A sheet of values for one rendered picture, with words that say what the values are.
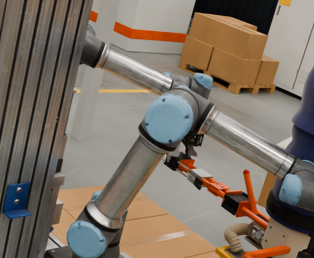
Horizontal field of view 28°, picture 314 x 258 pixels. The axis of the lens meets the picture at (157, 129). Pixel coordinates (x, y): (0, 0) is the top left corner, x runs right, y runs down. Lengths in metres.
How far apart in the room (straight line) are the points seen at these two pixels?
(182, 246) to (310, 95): 1.62
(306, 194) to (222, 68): 7.96
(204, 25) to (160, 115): 8.30
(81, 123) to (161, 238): 2.72
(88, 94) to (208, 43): 4.27
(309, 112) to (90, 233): 0.73
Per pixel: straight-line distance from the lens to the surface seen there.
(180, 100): 1.62
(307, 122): 1.94
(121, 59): 2.18
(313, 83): 1.93
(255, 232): 2.22
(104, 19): 5.68
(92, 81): 5.81
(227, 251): 2.17
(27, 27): 1.68
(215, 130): 1.75
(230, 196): 2.28
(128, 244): 3.23
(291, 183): 1.65
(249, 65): 9.51
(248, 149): 1.76
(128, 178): 1.70
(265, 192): 3.93
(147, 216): 3.57
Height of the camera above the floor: 2.06
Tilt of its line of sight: 18 degrees down
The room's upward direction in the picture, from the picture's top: 15 degrees clockwise
